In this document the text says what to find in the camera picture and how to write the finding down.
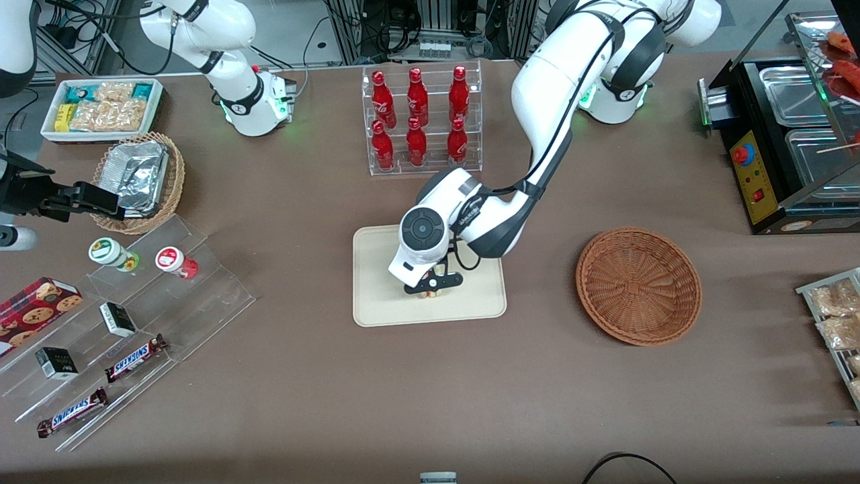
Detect green lid yogurt cup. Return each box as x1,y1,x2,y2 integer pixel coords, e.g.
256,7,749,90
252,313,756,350
88,237,141,273

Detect white plastic snack bin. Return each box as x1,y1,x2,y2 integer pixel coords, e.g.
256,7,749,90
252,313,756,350
40,78,165,145

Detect clear acrylic stepped shelf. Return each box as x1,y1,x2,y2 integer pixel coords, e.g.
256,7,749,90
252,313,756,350
0,214,258,453

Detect red lid yogurt cup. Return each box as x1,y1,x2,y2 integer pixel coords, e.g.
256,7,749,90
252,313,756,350
155,247,200,280

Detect red sausage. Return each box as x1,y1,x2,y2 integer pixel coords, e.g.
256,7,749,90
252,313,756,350
824,30,860,55
829,58,860,102

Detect brown round wicker basket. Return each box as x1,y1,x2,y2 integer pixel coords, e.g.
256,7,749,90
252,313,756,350
576,227,703,348

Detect tray of packaged snacks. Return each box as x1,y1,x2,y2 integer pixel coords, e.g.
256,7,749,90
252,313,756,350
795,267,860,411

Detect clear acrylic bottle rack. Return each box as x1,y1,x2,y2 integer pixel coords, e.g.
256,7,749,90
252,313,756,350
361,59,484,177

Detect beige rectangular tray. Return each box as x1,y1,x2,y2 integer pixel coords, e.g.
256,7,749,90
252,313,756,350
353,224,508,328

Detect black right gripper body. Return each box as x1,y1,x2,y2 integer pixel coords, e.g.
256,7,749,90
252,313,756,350
0,153,56,218

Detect red cola bottle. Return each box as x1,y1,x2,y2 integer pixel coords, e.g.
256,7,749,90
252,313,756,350
406,67,430,127
371,70,398,130
446,118,469,167
370,120,396,171
405,117,429,168
448,65,470,124

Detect black cable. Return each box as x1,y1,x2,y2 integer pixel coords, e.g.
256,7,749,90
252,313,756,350
581,452,680,484

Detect stacked aluminium foil containers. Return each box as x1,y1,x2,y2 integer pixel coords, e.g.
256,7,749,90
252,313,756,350
101,140,171,220

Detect black food warmer appliance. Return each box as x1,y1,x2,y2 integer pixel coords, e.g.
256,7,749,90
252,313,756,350
697,10,860,236

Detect light tan wicker basket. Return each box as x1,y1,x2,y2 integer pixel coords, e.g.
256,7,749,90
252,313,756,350
91,131,186,236

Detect aluminium frame rack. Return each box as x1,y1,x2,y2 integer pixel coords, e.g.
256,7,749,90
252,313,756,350
325,0,539,65

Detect clear bag of crackers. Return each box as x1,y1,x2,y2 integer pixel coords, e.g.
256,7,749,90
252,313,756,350
69,99,148,133
94,81,136,102

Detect Snickers chocolate bar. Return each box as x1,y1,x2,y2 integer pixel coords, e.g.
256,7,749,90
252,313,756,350
104,333,169,385
36,387,109,440

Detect stainless steel pan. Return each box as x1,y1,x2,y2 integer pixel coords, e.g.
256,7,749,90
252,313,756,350
759,65,831,128
784,127,860,188

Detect small black carton box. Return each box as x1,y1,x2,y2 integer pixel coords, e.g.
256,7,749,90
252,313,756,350
99,302,138,339
35,346,80,382

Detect red chocolate chip cookie box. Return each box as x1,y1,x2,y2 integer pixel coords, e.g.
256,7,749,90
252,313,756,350
0,276,85,358

